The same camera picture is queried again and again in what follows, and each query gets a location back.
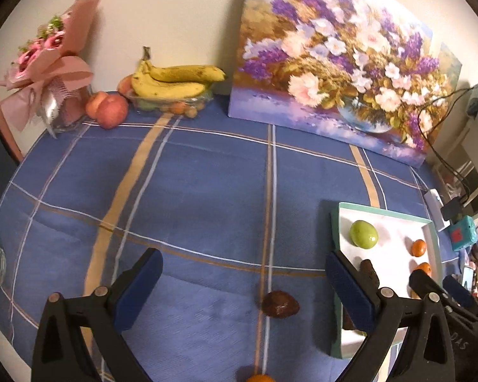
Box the dark brown fruit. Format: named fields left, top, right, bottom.
left=361, top=259, right=380, bottom=287

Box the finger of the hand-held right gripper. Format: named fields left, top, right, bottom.
left=442, top=275, right=478, bottom=309
left=409, top=271, right=478, bottom=321

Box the red peach front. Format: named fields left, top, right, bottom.
left=96, top=94, right=129, bottom=130

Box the green round fruit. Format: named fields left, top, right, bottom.
left=350, top=220, right=379, bottom=249

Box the small tan grape cluster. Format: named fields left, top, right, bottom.
left=184, top=101, right=206, bottom=119

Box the pink wrapped flower bouquet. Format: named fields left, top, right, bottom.
left=0, top=0, right=105, bottom=139

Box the black power adapter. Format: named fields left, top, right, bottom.
left=441, top=200, right=464, bottom=222

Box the teal box with red label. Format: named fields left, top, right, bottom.
left=448, top=215, right=477, bottom=251

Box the white power strip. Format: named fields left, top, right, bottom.
left=424, top=189, right=450, bottom=231

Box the white tray with teal rim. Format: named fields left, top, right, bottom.
left=329, top=202, right=444, bottom=361

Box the flower painting canvas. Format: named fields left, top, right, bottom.
left=228, top=0, right=463, bottom=168

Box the yellow banana bunch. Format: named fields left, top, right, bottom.
left=131, top=46, right=226, bottom=99

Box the small brown round fruit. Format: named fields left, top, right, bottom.
left=261, top=291, right=300, bottom=319

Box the black cable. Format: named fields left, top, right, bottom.
left=417, top=87, right=478, bottom=208

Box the blue plaid tablecloth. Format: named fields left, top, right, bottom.
left=0, top=91, right=463, bottom=382

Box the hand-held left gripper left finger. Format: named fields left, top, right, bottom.
left=32, top=248, right=164, bottom=382

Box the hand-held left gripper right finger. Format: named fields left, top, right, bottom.
left=325, top=251, right=457, bottom=382

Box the clear plastic fruit container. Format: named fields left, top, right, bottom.
left=124, top=88, right=215, bottom=113

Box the reddish brown chair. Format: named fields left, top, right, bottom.
left=0, top=75, right=25, bottom=165

